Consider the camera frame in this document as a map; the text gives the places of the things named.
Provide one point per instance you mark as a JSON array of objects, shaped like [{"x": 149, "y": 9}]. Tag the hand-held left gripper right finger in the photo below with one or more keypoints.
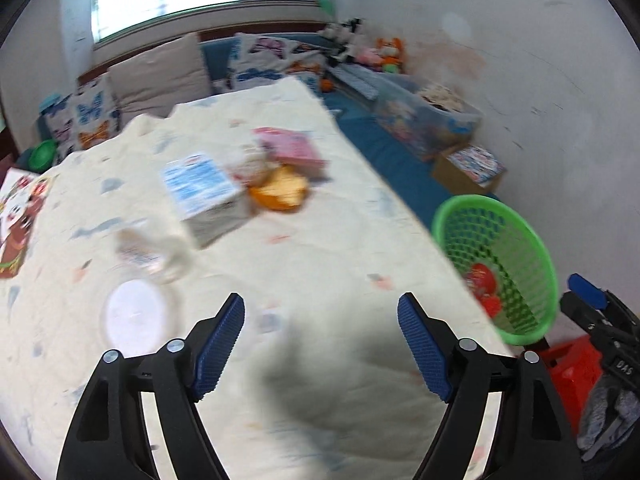
[{"x": 425, "y": 350}]

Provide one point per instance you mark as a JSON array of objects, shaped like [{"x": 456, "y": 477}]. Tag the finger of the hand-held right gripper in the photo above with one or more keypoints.
[
  {"x": 587, "y": 315},
  {"x": 589, "y": 291}
]

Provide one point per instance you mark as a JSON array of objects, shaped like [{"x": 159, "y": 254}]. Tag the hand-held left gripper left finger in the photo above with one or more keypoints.
[{"x": 217, "y": 347}]

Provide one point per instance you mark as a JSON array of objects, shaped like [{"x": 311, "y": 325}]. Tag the red mesh ball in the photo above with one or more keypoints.
[{"x": 491, "y": 306}]

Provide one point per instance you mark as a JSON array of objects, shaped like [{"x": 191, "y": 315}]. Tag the red printed paper cup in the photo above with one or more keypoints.
[{"x": 482, "y": 277}]

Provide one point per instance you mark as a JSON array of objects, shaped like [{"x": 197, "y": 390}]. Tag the clear plastic bottle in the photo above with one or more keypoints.
[{"x": 150, "y": 255}]

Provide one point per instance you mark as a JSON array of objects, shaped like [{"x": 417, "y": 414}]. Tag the green plastic basket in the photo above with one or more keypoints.
[{"x": 480, "y": 237}]

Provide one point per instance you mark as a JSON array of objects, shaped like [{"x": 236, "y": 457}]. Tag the white blue carton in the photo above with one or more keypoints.
[{"x": 205, "y": 195}]

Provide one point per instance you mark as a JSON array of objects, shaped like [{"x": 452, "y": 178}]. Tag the orange round container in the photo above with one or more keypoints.
[{"x": 280, "y": 190}]

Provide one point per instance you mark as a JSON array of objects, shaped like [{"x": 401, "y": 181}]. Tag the clear plastic cup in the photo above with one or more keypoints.
[{"x": 250, "y": 165}]

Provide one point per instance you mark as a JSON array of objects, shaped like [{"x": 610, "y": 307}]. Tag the pink box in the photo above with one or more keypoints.
[{"x": 295, "y": 152}]

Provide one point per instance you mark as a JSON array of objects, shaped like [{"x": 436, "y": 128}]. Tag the red plastic stool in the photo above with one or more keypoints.
[{"x": 567, "y": 370}]

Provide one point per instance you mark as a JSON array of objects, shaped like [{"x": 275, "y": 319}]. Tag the white quilted blanket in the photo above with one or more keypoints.
[{"x": 310, "y": 270}]

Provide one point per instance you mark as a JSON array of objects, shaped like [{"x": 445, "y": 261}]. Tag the colourful picture book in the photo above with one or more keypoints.
[{"x": 475, "y": 162}]

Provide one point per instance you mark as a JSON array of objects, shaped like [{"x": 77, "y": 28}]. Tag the cardboard box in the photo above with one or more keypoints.
[{"x": 450, "y": 180}]

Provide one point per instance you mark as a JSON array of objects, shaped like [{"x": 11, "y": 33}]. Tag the blue sofa bed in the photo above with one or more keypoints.
[{"x": 380, "y": 155}]

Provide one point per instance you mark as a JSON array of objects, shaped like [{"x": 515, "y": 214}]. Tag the clear storage bin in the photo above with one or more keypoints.
[{"x": 425, "y": 120}]

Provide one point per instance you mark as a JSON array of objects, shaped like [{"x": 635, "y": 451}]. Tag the cartoon bear printed bag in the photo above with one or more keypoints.
[{"x": 22, "y": 225}]

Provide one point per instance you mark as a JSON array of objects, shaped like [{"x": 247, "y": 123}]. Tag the green plastic bowl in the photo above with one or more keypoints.
[{"x": 42, "y": 155}]

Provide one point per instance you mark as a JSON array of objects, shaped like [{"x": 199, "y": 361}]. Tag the butterfly print pillow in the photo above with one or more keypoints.
[
  {"x": 265, "y": 60},
  {"x": 82, "y": 115}
]

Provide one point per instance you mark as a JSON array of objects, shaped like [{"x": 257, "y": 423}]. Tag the grey pillow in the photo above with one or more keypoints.
[{"x": 160, "y": 77}]

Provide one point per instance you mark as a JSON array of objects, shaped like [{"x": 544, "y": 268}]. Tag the patterned folded mat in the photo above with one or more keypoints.
[{"x": 357, "y": 80}]

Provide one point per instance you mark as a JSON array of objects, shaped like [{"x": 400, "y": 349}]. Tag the orange ball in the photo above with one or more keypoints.
[{"x": 326, "y": 85}]

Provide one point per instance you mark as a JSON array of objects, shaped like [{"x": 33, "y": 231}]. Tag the teal box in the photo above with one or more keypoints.
[{"x": 51, "y": 101}]

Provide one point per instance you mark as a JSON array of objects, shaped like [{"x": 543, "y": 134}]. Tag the pink plush toy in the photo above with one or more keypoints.
[{"x": 369, "y": 56}]

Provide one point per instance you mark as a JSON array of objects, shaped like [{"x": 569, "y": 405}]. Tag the orange fox plush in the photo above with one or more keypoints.
[{"x": 390, "y": 52}]

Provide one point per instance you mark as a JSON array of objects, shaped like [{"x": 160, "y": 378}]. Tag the black white cow plush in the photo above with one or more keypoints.
[{"x": 347, "y": 37}]

